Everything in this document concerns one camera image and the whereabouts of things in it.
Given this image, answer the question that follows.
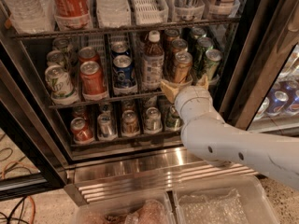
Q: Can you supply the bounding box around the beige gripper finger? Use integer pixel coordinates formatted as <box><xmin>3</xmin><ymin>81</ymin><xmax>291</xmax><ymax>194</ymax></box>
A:
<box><xmin>161</xmin><ymin>79</ymin><xmax>179</xmax><ymax>104</ymax></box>
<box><xmin>196</xmin><ymin>74</ymin><xmax>208</xmax><ymax>90</ymax></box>

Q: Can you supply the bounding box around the orange can shelf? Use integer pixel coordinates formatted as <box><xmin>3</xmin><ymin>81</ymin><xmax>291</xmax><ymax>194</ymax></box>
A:
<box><xmin>169</xmin><ymin>38</ymin><xmax>188</xmax><ymax>62</ymax></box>
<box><xmin>171</xmin><ymin>50</ymin><xmax>192</xmax><ymax>83</ymax></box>
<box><xmin>163</xmin><ymin>28</ymin><xmax>180</xmax><ymax>49</ymax></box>

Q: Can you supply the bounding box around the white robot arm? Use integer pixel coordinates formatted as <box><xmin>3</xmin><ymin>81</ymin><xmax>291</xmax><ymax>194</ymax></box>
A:
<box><xmin>161</xmin><ymin>79</ymin><xmax>299</xmax><ymax>189</ymax></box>

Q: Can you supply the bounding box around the front green can middle shelf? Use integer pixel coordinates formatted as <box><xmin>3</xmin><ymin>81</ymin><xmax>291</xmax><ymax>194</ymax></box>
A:
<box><xmin>197</xmin><ymin>49</ymin><xmax>222</xmax><ymax>80</ymax></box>

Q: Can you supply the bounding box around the green can shelf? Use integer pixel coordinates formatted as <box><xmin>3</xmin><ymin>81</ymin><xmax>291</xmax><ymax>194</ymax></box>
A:
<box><xmin>197</xmin><ymin>49</ymin><xmax>222</xmax><ymax>80</ymax></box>
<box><xmin>165</xmin><ymin>105</ymin><xmax>182</xmax><ymax>131</ymax></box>
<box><xmin>193</xmin><ymin>37</ymin><xmax>214</xmax><ymax>71</ymax></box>
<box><xmin>188</xmin><ymin>26</ymin><xmax>206</xmax><ymax>47</ymax></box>

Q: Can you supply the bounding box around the green can bottom shelf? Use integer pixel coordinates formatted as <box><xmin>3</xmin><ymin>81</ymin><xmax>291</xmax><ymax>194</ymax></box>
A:
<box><xmin>165</xmin><ymin>105</ymin><xmax>182</xmax><ymax>131</ymax></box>

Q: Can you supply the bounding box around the white can bottom shelf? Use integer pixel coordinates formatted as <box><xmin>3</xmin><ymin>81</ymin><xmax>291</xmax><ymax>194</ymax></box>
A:
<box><xmin>145</xmin><ymin>107</ymin><xmax>162</xmax><ymax>132</ymax></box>

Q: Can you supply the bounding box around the front blue pepsi can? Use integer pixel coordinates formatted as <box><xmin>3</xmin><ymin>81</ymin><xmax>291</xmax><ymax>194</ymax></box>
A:
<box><xmin>113</xmin><ymin>55</ymin><xmax>136</xmax><ymax>89</ymax></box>

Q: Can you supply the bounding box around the blue pepsi can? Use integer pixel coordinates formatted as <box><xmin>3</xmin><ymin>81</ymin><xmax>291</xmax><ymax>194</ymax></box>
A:
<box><xmin>113</xmin><ymin>55</ymin><xmax>136</xmax><ymax>89</ymax></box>
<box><xmin>111</xmin><ymin>41</ymin><xmax>131</xmax><ymax>58</ymax></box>

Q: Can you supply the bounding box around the rear green can middle shelf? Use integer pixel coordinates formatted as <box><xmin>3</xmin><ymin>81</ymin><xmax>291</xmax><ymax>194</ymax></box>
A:
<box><xmin>188</xmin><ymin>26</ymin><xmax>206</xmax><ymax>47</ymax></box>

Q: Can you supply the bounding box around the gold can bottom shelf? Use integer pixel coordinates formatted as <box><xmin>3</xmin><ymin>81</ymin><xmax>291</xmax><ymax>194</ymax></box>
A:
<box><xmin>121</xmin><ymin>110</ymin><xmax>139</xmax><ymax>133</ymax></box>

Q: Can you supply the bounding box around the rear blue pepsi can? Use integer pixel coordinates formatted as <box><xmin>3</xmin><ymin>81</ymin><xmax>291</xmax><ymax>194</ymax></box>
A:
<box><xmin>111</xmin><ymin>41</ymin><xmax>131</xmax><ymax>58</ymax></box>

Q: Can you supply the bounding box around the silver can bottom shelf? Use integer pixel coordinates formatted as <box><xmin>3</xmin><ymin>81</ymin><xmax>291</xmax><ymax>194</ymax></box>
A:
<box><xmin>97</xmin><ymin>114</ymin><xmax>116</xmax><ymax>138</ymax></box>

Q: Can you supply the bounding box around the front red soda can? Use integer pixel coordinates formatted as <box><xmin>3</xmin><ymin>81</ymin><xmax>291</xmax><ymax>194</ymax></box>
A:
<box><xmin>80</xmin><ymin>61</ymin><xmax>106</xmax><ymax>95</ymax></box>

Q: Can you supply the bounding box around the red soda can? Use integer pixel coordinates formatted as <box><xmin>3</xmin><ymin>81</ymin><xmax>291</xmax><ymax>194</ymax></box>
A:
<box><xmin>80</xmin><ymin>61</ymin><xmax>106</xmax><ymax>95</ymax></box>
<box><xmin>78</xmin><ymin>47</ymin><xmax>100</xmax><ymax>63</ymax></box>

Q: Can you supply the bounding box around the white empty shelf tray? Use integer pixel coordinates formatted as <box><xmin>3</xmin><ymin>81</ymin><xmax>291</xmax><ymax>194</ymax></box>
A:
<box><xmin>131</xmin><ymin>0</ymin><xmax>168</xmax><ymax>25</ymax></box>

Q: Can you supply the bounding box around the rear red soda can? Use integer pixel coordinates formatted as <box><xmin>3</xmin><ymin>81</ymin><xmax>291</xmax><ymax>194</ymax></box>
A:
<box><xmin>78</xmin><ymin>47</ymin><xmax>100</xmax><ymax>63</ymax></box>

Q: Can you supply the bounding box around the steel fridge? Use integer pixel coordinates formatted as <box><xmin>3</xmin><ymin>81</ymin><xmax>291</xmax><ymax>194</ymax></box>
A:
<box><xmin>0</xmin><ymin>0</ymin><xmax>299</xmax><ymax>205</ymax></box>

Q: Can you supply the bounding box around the red can bottom shelf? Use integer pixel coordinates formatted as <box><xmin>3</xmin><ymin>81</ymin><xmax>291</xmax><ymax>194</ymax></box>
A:
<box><xmin>70</xmin><ymin>118</ymin><xmax>93</xmax><ymax>142</ymax></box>

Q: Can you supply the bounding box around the front white green can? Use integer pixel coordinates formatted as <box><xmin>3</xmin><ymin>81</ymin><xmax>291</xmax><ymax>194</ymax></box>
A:
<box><xmin>45</xmin><ymin>65</ymin><xmax>75</xmax><ymax>99</ymax></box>

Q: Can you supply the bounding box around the white green can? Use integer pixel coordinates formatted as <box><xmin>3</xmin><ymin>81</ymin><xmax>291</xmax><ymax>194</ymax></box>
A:
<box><xmin>45</xmin><ymin>65</ymin><xmax>75</xmax><ymax>99</ymax></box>
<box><xmin>52</xmin><ymin>37</ymin><xmax>74</xmax><ymax>59</ymax></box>
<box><xmin>47</xmin><ymin>50</ymin><xmax>67</xmax><ymax>68</ymax></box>

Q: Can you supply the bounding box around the rear white green can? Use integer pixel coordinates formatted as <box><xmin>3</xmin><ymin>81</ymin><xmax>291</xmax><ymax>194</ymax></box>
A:
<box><xmin>52</xmin><ymin>37</ymin><xmax>74</xmax><ymax>59</ymax></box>

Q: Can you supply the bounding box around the brown iced tea bottle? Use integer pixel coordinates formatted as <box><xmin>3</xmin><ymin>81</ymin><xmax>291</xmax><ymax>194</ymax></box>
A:
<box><xmin>142</xmin><ymin>30</ymin><xmax>164</xmax><ymax>90</ymax></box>

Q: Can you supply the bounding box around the clear bin with pink contents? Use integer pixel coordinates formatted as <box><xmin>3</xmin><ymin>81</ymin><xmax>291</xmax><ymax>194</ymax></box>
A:
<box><xmin>69</xmin><ymin>190</ymin><xmax>176</xmax><ymax>224</ymax></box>

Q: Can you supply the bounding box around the clear bin with bubble wrap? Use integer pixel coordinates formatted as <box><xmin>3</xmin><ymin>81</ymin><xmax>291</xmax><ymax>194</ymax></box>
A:
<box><xmin>172</xmin><ymin>175</ymin><xmax>280</xmax><ymax>224</ymax></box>

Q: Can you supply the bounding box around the red cola bottle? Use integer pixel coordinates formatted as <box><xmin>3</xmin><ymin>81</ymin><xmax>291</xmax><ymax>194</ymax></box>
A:
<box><xmin>54</xmin><ymin>0</ymin><xmax>93</xmax><ymax>31</ymax></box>

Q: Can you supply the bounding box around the clear water bottle top left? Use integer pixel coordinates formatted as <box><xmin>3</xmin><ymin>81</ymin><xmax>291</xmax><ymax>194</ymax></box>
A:
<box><xmin>4</xmin><ymin>0</ymin><xmax>55</xmax><ymax>34</ymax></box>

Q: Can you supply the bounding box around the orange cable on floor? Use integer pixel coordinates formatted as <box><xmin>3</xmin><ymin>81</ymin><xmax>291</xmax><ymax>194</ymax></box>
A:
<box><xmin>0</xmin><ymin>159</ymin><xmax>37</xmax><ymax>224</ymax></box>

